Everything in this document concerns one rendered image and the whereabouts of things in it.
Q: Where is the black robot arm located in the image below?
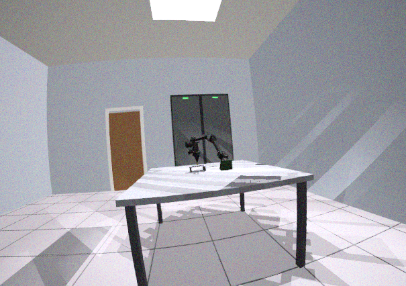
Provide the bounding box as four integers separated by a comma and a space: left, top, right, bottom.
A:
185, 134, 229, 161

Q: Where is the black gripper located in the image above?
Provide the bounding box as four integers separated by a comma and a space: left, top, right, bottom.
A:
193, 146, 200, 162

